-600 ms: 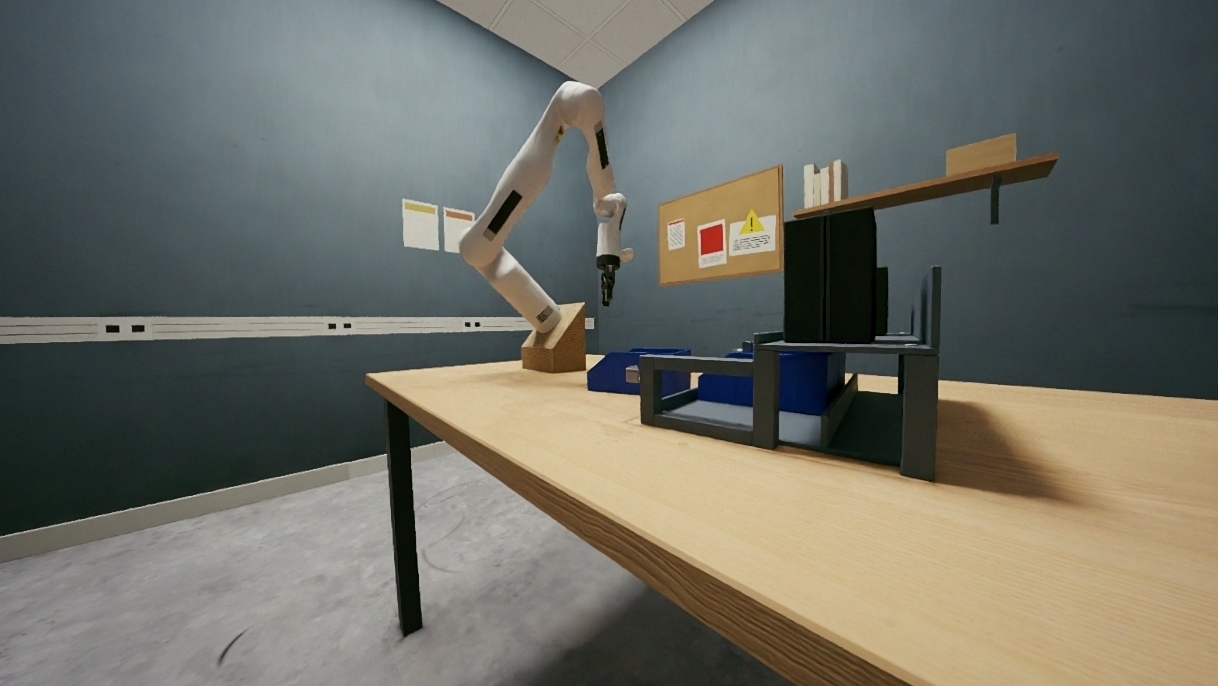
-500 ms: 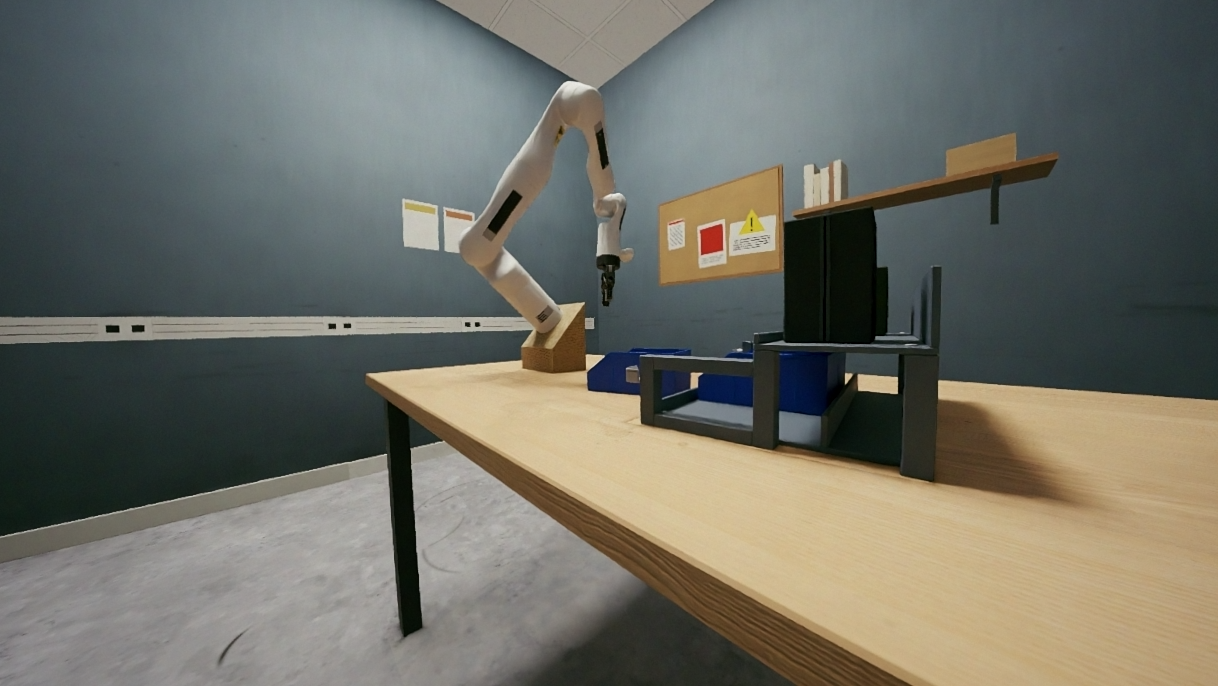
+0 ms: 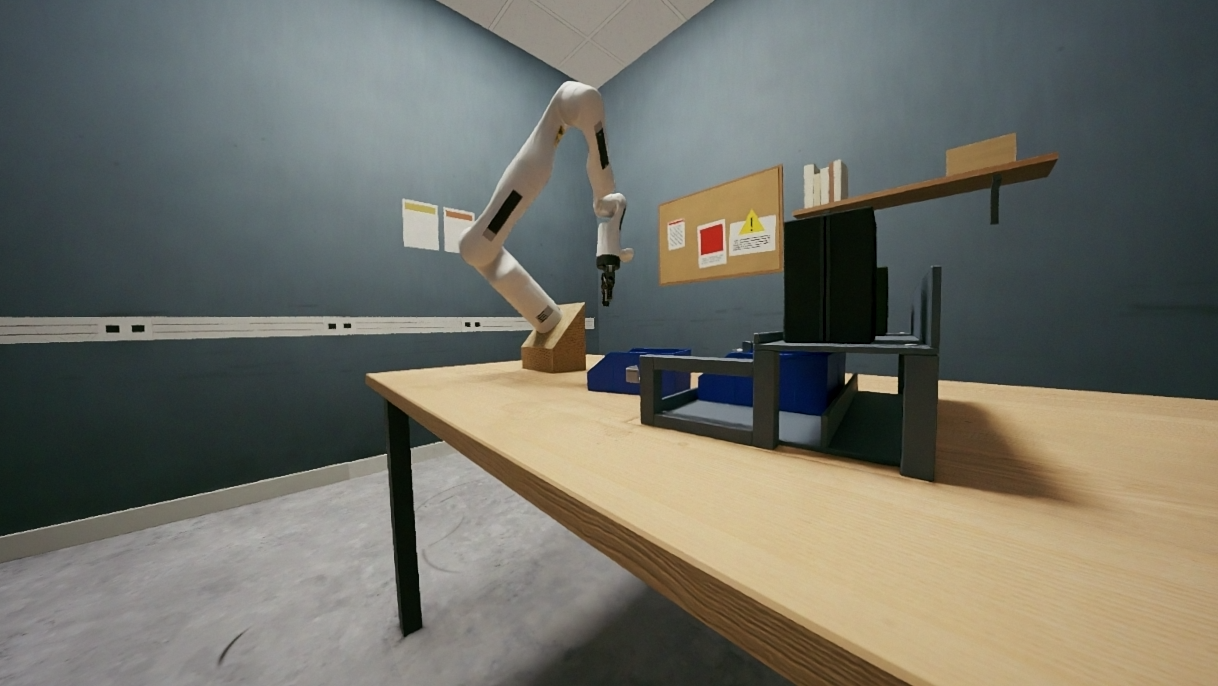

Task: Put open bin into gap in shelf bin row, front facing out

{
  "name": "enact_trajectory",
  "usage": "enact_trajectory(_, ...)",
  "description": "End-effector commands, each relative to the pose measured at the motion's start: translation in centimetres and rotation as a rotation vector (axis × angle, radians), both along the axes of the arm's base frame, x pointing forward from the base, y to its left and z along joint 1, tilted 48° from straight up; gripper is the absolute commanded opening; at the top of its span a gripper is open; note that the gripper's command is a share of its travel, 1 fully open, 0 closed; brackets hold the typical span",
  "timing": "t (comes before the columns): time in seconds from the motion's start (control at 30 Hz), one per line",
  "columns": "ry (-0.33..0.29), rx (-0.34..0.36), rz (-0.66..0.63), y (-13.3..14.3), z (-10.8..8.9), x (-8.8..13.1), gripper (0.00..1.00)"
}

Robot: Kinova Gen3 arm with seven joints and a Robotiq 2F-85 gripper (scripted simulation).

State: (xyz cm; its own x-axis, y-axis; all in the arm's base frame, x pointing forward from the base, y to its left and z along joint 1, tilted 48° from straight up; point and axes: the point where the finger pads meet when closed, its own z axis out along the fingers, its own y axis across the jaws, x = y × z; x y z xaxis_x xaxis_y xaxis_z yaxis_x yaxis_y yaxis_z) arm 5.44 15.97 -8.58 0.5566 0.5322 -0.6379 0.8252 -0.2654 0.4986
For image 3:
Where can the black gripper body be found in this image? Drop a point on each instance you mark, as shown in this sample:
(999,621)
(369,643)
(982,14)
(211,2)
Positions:
(607,259)

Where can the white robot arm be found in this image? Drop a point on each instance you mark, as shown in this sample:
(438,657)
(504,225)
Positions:
(574,105)

